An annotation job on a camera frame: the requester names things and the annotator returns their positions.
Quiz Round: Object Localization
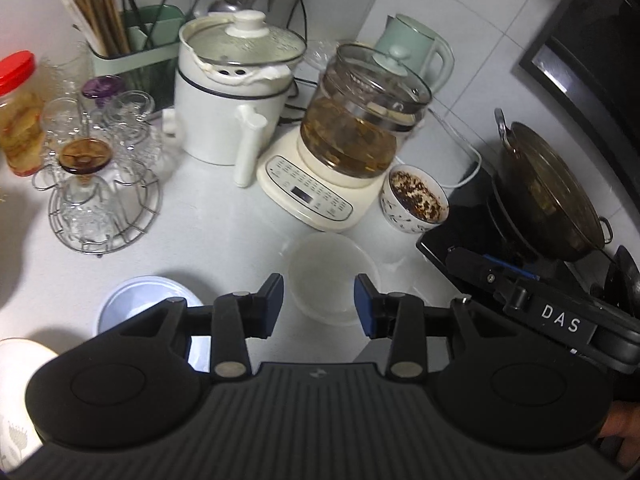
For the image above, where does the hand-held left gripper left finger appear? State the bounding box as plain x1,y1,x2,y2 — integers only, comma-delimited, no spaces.
120,273,286,381

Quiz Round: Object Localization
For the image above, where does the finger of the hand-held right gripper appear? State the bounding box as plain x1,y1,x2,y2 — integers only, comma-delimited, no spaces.
445,246,523,311

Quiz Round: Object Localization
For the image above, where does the purple footed glass cup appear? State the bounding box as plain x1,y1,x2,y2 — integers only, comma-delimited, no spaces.
81,75,127,111

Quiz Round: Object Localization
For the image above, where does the amber footed glass cup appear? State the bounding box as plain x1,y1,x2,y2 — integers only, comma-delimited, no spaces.
57,138,123,252

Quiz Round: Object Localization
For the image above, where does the wire glass cup rack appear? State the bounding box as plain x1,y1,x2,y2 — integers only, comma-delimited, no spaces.
32,160,162,257

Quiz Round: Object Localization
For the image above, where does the jar with red lid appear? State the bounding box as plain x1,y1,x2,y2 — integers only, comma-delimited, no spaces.
0,50,51,178

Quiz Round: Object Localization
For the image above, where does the white plate with gold rim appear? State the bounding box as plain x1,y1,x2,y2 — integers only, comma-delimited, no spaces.
0,337,61,466

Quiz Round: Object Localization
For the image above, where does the white bowl of chili flakes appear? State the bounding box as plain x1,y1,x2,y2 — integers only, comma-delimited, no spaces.
380,164,451,235

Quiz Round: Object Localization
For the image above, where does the pale blue plate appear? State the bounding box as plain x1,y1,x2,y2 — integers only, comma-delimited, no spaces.
96,275,207,373

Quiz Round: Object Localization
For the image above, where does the person's right hand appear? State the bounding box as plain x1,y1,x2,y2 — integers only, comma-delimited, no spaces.
597,400,640,471

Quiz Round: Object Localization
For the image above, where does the white electric cooking pot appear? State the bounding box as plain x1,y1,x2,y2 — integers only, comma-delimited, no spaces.
162,55,301,187

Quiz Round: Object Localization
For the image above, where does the pale green electric kettle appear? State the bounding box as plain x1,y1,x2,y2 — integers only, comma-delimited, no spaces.
374,14,455,106

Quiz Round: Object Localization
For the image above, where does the glass tea kettle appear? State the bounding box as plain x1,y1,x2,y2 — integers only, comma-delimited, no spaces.
300,42,433,173

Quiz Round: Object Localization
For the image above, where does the small clear glass cup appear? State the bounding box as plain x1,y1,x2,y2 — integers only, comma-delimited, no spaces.
41,97,87,161
102,90,166,181

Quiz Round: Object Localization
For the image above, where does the cream kettle heating base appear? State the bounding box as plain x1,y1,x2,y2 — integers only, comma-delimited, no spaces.
256,132,386,233

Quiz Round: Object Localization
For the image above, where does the green utensil holder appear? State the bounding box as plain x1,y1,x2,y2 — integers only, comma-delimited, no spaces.
89,5,187,111

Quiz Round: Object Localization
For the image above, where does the dark range hood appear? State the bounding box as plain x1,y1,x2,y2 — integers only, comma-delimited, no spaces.
519,0,640,201

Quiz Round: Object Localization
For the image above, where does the clear plastic bowl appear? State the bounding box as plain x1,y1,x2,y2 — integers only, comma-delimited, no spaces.
287,232,377,326

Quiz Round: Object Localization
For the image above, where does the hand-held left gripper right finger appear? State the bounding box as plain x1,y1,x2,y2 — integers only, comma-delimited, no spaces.
353,274,506,381

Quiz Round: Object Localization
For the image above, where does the wok with glass lid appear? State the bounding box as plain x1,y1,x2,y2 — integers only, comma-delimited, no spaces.
492,107,615,262

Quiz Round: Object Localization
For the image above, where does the black gas stove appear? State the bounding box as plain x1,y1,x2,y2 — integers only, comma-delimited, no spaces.
416,165,640,311

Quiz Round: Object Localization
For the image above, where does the glass pot lid white knob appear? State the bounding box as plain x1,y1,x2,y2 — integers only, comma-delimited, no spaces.
179,10,307,75

